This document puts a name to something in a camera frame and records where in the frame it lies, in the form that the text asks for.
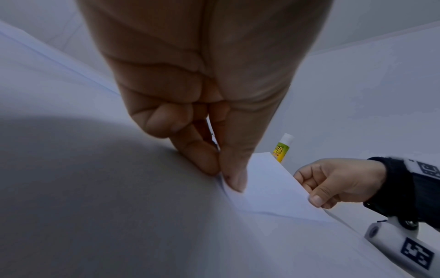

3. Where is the person's right hand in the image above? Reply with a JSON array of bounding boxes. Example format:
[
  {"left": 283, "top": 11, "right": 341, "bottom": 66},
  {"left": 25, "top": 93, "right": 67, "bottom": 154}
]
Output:
[{"left": 293, "top": 158, "right": 388, "bottom": 210}]

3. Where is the person's left hand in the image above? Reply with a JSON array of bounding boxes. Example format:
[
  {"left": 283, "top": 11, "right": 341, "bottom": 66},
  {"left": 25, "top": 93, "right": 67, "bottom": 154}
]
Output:
[{"left": 74, "top": 0, "right": 336, "bottom": 193}]

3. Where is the yellow glue stick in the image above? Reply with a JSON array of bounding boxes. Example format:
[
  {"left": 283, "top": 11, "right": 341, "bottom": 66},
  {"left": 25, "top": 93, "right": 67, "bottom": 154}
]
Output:
[{"left": 272, "top": 133, "right": 295, "bottom": 164}]

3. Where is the black right wristband with markers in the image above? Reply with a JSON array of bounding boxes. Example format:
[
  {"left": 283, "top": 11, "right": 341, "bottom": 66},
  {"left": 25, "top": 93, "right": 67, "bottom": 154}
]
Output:
[{"left": 363, "top": 156, "right": 440, "bottom": 230}]

